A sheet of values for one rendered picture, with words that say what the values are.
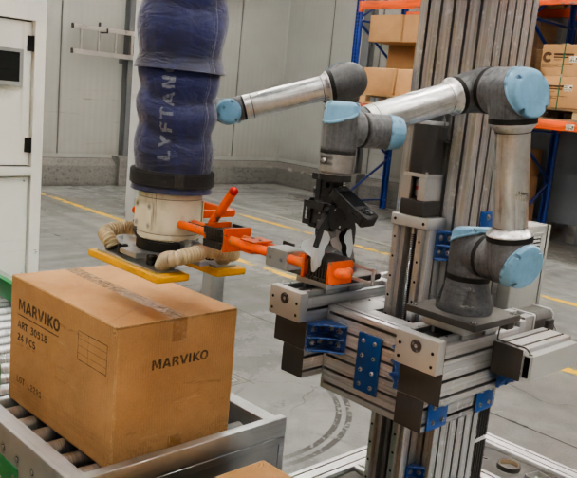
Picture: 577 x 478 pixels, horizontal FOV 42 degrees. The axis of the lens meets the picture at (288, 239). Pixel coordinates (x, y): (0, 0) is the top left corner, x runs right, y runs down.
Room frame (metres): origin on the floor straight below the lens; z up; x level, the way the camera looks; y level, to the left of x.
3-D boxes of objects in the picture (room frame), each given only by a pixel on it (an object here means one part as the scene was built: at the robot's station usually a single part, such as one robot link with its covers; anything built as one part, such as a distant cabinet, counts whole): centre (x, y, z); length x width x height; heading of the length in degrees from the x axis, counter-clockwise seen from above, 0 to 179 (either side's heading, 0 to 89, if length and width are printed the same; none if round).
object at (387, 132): (1.68, -0.17, 1.50); 0.11 x 0.11 x 0.08; 30
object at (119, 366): (2.18, 0.48, 0.75); 0.60 x 0.40 x 0.40; 45
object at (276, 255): (1.70, 0.00, 1.20); 0.07 x 0.07 x 0.04; 45
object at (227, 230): (1.85, 0.15, 1.20); 0.10 x 0.08 x 0.06; 135
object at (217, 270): (2.10, 0.26, 1.10); 0.34 x 0.10 x 0.05; 45
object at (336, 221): (1.62, -0.08, 1.35); 0.09 x 0.08 x 0.12; 44
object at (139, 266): (1.96, 0.40, 1.10); 0.34 x 0.10 x 0.05; 45
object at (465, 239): (1.99, -0.50, 1.20); 0.13 x 0.12 x 0.14; 30
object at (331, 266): (1.60, -0.09, 1.20); 0.08 x 0.07 x 0.05; 45
